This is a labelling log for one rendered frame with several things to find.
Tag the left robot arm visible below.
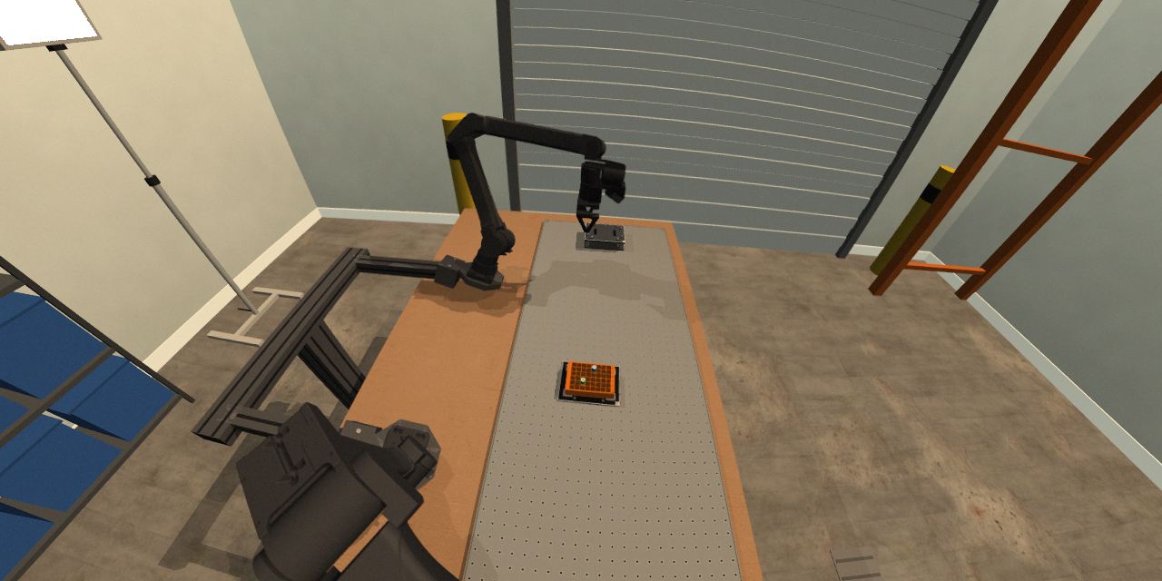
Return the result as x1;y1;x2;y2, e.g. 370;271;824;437
449;113;626;284

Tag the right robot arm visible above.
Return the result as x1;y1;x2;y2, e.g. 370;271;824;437
236;402;459;581

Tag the orange grid tube rack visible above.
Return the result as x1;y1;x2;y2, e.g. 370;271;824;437
565;361;615;399

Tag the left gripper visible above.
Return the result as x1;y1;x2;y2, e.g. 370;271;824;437
576;182;598;232

